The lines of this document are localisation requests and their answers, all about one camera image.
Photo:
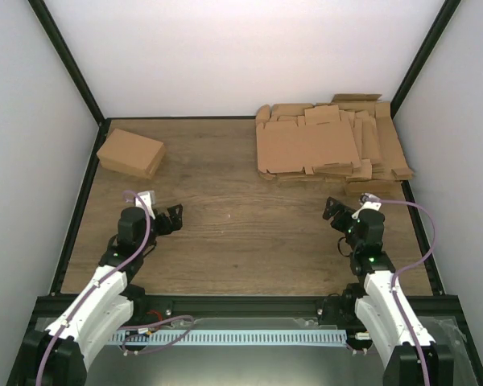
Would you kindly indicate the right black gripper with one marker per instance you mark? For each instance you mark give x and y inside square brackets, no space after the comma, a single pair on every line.
[329,213]

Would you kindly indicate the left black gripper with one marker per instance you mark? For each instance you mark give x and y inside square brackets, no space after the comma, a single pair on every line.
[176,220]

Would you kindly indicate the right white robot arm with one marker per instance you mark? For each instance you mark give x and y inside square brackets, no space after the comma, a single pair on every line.
[409,353]

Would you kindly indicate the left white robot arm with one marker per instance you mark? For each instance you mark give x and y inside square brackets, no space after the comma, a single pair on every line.
[62,353]

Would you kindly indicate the folded brown cardboard box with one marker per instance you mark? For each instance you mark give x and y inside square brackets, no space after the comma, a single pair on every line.
[131,154]

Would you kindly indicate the stack of flat cardboard blanks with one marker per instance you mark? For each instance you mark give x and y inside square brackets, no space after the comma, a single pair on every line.
[350,140]

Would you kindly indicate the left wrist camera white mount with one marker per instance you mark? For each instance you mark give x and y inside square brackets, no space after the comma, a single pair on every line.
[146,200]

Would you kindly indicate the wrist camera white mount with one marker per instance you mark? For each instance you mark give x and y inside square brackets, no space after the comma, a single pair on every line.
[146,200]
[367,201]

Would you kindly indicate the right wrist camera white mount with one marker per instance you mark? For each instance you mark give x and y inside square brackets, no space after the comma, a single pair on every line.
[367,201]

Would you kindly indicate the black aluminium frame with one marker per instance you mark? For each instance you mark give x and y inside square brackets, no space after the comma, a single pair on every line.
[438,303]

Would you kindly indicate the light blue slotted cable duct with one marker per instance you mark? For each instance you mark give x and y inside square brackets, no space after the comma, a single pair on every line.
[313,338]

